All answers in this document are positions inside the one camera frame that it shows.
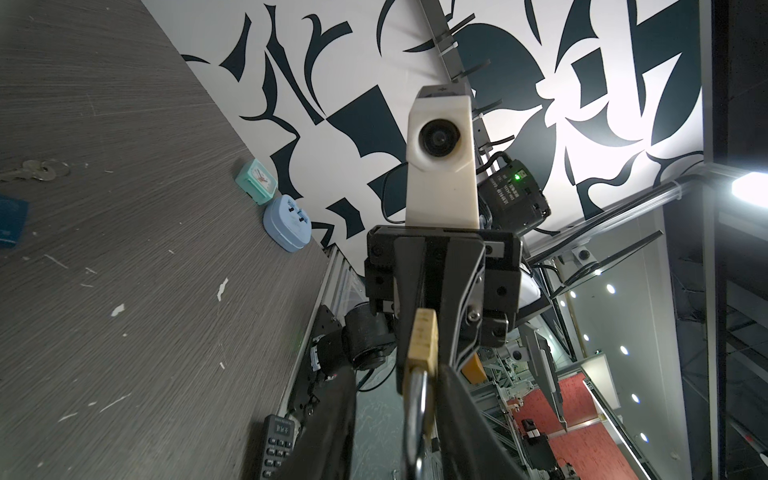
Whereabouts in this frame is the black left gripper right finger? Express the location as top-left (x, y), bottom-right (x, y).
top-left (436, 364), bottom-right (528, 480)

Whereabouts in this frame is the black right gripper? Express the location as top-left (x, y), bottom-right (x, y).
top-left (364, 225), bottom-right (522, 389)

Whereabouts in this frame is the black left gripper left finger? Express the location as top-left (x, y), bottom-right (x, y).
top-left (275, 366), bottom-right (357, 480)

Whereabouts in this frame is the brass padlock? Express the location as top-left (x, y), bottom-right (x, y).
top-left (402, 308), bottom-right (439, 479)

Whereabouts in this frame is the blue padlock with key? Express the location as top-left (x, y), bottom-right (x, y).
top-left (0, 196), bottom-right (29, 248)

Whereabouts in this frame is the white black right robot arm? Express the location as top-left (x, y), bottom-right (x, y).
top-left (319, 160), bottom-right (550, 479)

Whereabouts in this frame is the silver loose key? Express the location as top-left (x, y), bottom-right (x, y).
top-left (1, 160), bottom-right (70, 182)

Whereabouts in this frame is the black remote control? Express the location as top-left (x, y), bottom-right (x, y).
top-left (256, 414), bottom-right (296, 479)

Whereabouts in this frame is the light blue round device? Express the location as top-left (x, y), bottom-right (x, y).
top-left (263, 195), bottom-right (312, 253)

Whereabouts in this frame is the teal alarm clock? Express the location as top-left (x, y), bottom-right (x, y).
top-left (235, 159), bottom-right (278, 205)

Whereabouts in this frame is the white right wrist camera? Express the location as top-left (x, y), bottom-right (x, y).
top-left (405, 83), bottom-right (479, 230)

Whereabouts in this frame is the black wall hook rail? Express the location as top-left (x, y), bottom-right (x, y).
top-left (419, 0), bottom-right (515, 178)

